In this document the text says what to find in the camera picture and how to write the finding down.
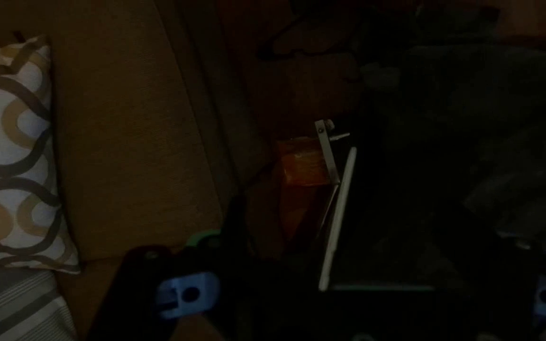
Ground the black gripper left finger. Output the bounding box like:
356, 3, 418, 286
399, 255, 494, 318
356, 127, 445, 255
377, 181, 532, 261
88, 242, 225, 341

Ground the brown fabric sofa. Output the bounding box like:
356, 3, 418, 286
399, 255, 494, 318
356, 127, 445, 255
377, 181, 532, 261
0, 0, 276, 341

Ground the white grey striped cushion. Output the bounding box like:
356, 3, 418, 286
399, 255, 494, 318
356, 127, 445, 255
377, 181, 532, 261
0, 263, 79, 341

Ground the dark blue garment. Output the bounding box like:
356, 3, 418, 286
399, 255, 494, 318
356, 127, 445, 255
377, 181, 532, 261
346, 36, 546, 291

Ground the wave patterned cushion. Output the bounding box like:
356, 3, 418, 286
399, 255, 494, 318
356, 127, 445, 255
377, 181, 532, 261
0, 34, 83, 276

